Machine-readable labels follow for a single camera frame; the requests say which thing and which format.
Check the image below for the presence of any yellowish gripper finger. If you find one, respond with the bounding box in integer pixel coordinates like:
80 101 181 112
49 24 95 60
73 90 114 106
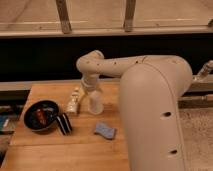
77 92 87 109

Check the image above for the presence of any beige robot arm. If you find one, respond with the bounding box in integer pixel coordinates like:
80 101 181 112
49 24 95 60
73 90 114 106
76 50 192 171

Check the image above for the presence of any white eraser tube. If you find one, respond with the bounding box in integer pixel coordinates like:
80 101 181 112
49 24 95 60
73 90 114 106
66 87 80 115

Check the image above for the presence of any blue grey sponge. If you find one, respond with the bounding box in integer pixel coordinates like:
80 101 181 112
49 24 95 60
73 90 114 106
94 122 116 140

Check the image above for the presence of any black round bowl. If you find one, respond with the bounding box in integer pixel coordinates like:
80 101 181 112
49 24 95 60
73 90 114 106
24 100 59 131

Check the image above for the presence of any red object in bowl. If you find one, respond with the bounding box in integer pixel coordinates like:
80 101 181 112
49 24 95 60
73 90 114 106
36 109 46 125

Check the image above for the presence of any blue object at left edge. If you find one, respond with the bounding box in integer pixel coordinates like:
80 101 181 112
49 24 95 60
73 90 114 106
0 115 10 131

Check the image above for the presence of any left window frame post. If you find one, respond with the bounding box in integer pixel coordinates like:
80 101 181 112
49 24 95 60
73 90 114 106
56 0 72 34

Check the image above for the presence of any window frame post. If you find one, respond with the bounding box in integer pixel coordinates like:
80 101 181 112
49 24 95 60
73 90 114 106
123 0 136 32
56 0 72 34

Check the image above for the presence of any right window frame post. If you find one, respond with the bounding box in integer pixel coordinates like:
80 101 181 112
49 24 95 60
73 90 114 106
123 0 136 32

